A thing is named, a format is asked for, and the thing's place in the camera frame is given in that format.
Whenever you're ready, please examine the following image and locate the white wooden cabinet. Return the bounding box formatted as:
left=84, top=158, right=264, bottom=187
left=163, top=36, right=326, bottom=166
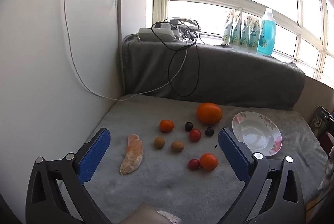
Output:
left=0, top=0, right=126, bottom=224

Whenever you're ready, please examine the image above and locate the peeled pomelo segment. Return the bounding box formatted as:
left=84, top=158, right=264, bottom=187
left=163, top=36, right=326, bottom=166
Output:
left=120, top=134, right=144, bottom=175

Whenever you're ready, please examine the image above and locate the dark grey backrest cushion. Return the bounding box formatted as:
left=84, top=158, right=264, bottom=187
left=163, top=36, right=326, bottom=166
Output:
left=121, top=34, right=306, bottom=110

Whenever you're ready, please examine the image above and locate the dark red box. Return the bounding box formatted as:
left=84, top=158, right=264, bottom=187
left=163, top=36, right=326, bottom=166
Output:
left=317, top=133, right=334, bottom=159

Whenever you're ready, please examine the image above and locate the black cable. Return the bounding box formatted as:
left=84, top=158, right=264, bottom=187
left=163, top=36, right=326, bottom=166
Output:
left=151, top=19, right=201, bottom=97

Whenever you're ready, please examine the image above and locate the white power strip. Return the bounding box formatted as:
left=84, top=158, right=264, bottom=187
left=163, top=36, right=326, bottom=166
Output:
left=138, top=28, right=176, bottom=42

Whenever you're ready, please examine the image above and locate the white cable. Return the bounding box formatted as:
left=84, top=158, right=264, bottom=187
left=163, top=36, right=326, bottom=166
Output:
left=64, top=0, right=188, bottom=101

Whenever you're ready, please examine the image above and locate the green carton box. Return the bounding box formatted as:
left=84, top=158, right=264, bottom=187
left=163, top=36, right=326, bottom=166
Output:
left=309, top=106, right=334, bottom=138

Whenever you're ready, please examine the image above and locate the light grey seat blanket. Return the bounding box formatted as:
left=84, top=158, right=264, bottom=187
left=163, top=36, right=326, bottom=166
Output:
left=56, top=94, right=329, bottom=224

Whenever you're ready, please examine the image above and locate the blue detergent bottle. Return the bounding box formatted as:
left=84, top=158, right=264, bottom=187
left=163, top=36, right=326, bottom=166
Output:
left=256, top=8, right=276, bottom=56

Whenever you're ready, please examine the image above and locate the white floral bowl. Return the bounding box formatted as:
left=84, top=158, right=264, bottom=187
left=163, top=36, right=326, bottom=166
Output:
left=232, top=111, right=283, bottom=157

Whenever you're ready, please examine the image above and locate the small mandarin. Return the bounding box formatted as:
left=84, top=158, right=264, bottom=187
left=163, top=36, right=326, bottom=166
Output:
left=200, top=153, right=219, bottom=172
left=159, top=119, right=174, bottom=133

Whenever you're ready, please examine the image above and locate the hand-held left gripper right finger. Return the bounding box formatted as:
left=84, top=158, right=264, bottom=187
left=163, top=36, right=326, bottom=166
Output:
left=218, top=127, right=306, bottom=224

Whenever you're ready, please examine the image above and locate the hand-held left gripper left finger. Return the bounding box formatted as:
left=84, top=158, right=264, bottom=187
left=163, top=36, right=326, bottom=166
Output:
left=25, top=128, right=113, bottom=224

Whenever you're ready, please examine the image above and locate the large orange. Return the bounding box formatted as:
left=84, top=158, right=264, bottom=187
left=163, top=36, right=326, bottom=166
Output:
left=196, top=102, right=223, bottom=126

